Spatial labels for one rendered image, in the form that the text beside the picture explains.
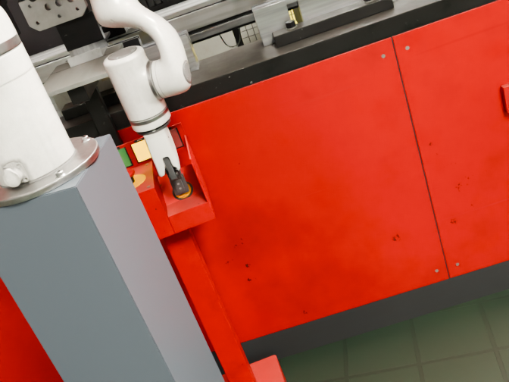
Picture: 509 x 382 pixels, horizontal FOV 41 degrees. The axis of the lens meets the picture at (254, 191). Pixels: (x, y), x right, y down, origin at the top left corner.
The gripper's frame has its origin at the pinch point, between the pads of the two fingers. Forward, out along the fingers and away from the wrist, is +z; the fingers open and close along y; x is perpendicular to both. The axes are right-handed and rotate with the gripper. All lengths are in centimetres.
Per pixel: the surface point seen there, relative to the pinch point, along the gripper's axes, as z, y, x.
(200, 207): 3.5, 6.5, 2.8
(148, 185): -4.4, 3.6, -5.8
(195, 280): 23.3, 3.1, -5.1
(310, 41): -11.8, -22.6, 40.6
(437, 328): 75, -5, 50
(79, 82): -25.0, -13.8, -12.4
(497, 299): 75, -7, 69
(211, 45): 67, -295, 27
